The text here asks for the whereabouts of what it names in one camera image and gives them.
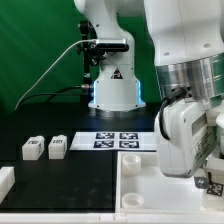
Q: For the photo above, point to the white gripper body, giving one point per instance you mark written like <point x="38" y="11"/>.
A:
<point x="183" y="138"/>

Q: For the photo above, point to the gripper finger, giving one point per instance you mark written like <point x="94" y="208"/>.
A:
<point x="201" y="182"/>

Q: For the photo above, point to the white square tabletop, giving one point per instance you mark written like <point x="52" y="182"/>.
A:
<point x="142" y="188"/>

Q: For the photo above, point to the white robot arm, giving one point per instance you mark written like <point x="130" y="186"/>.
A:
<point x="189" y="63"/>

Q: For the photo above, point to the white sheet with markers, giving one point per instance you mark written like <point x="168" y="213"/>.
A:
<point x="125" y="141"/>

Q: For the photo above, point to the white left obstacle block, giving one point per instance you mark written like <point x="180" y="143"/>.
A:
<point x="7" y="180"/>

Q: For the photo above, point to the black camera stand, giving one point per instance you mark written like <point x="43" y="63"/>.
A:
<point x="91" y="57"/>

